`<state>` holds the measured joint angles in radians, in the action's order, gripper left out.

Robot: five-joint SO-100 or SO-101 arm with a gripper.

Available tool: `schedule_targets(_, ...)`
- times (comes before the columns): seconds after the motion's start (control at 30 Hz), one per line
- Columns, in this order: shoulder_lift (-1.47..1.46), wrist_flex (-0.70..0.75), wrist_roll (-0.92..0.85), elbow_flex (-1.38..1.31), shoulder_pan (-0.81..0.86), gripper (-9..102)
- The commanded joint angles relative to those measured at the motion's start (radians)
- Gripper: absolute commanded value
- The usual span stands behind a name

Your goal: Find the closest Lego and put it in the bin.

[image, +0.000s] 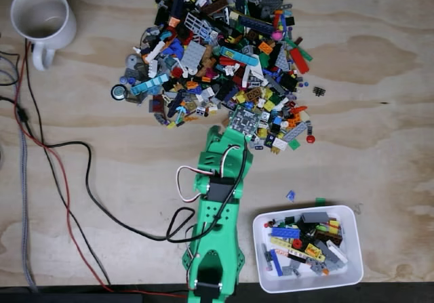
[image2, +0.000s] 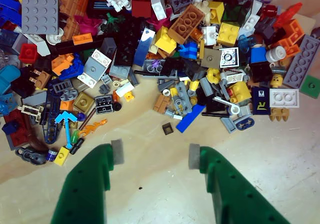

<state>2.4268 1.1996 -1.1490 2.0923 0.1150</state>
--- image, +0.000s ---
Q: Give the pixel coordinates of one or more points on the white Lego slope piece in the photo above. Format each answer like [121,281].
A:
[337,252]

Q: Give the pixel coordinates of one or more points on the small blue transparent Lego piece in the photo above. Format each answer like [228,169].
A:
[290,195]

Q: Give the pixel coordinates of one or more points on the orange Lego brick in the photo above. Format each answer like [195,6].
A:
[266,47]

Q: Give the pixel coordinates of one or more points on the light blue stepped Lego plate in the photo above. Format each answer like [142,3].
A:
[149,84]

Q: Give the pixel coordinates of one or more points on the long yellow Lego beam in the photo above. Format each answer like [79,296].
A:
[281,243]

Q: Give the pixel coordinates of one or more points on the blue Lego brick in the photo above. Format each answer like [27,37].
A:
[285,232]

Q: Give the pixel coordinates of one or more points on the light blue Lego beam with sticker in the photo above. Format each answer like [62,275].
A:
[237,55]

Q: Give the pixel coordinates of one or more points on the small green Lego plate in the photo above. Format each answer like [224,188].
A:
[320,200]

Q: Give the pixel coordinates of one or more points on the grey narrow Lego plate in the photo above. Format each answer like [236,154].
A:
[295,131]

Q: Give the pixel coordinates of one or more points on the black Lego wheel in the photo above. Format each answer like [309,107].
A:
[118,92]

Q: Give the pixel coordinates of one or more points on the grey wedge Lego plate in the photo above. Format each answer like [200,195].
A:
[282,59]

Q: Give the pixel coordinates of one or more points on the small black ribbed Lego piece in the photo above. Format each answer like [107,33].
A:
[318,91]

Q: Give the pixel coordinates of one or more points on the long dark blue Lego plate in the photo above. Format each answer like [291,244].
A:
[256,23]

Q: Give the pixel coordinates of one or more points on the white plastic bin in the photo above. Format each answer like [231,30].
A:
[305,284]

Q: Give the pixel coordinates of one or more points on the dark grey Lego brick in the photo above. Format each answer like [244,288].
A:
[314,217]

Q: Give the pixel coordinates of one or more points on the narrow blue Lego plate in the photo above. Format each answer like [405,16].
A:
[276,262]

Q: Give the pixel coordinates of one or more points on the green camera circuit board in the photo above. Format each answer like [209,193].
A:
[245,120]

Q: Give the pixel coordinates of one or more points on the grey square Lego plate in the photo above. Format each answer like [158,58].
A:
[192,54]

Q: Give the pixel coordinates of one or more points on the white square Lego tile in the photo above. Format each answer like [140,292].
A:
[279,143]

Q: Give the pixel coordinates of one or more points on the green square Lego plate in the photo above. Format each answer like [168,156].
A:
[294,144]

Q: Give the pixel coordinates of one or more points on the white ceramic mug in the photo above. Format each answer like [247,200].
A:
[68,28]

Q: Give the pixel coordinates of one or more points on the white Lego lattice fence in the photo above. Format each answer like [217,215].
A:
[196,23]

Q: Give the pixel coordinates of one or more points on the pink Lego ball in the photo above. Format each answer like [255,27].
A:
[278,35]

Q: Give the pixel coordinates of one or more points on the small red round Lego piece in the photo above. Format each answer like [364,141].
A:
[297,243]

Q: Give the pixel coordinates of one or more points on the long red Lego brick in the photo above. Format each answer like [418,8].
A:
[299,60]

